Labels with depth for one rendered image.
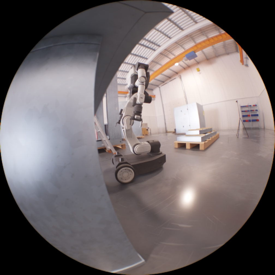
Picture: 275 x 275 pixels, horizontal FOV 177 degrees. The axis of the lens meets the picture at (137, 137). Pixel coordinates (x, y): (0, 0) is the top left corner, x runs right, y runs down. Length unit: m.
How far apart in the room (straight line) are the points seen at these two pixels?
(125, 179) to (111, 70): 0.85
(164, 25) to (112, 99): 7.36
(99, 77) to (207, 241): 0.67
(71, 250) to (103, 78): 0.27
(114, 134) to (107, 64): 2.69
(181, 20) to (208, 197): 8.88
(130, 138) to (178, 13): 8.36
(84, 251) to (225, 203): 0.71
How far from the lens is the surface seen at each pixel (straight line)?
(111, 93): 3.12
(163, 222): 0.56
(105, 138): 1.97
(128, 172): 0.86
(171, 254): 0.49
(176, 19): 8.58
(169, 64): 9.62
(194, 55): 8.63
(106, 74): 0.17
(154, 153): 1.15
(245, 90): 10.97
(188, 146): 2.11
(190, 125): 6.56
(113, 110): 2.91
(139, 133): 6.79
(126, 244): 0.15
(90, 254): 0.16
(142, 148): 1.03
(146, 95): 1.21
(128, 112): 1.06
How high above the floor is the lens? 0.48
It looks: 3 degrees down
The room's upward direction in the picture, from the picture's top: 6 degrees counter-clockwise
